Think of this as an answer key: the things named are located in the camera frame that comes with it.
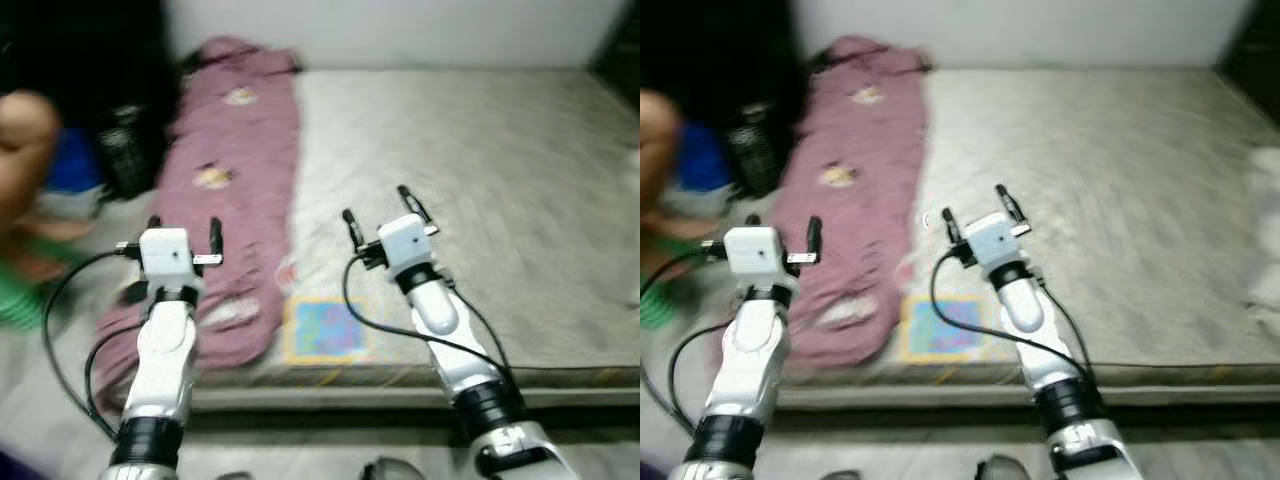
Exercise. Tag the colourful children's picture book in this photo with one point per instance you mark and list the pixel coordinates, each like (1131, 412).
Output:
(325, 330)
(942, 328)

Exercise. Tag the white quilted mattress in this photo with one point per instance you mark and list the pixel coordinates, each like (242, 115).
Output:
(480, 180)
(1100, 180)

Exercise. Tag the black bag with white print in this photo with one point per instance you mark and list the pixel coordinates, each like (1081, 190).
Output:
(752, 150)
(125, 150)

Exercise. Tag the blue cloth bundle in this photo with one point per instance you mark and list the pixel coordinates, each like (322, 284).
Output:
(75, 165)
(705, 160)

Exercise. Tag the pink printed blanket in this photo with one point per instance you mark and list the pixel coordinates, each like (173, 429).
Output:
(850, 150)
(235, 150)

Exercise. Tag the green striped cloth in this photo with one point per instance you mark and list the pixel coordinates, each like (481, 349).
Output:
(25, 295)
(665, 295)

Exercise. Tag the person's bare knee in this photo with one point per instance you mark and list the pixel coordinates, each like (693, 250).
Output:
(657, 150)
(22, 150)

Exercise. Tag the grey bed base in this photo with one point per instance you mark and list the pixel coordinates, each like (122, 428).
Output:
(400, 397)
(950, 397)

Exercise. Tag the grey right robot leg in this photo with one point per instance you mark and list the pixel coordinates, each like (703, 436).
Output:
(392, 470)
(1005, 470)

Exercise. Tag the grey robot leg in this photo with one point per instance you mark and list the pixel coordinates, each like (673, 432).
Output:
(1005, 470)
(835, 476)
(392, 470)
(232, 476)

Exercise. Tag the grey left robot leg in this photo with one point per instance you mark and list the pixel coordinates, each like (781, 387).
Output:
(232, 476)
(835, 476)

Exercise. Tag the white pillow with green tree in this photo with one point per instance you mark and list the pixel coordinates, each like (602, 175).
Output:
(1265, 230)

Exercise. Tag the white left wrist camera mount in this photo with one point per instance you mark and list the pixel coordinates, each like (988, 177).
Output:
(750, 255)
(165, 255)

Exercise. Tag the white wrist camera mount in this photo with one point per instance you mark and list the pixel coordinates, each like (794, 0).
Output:
(405, 242)
(165, 255)
(992, 240)
(750, 255)

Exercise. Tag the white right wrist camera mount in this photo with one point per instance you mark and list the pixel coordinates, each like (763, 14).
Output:
(405, 242)
(992, 240)

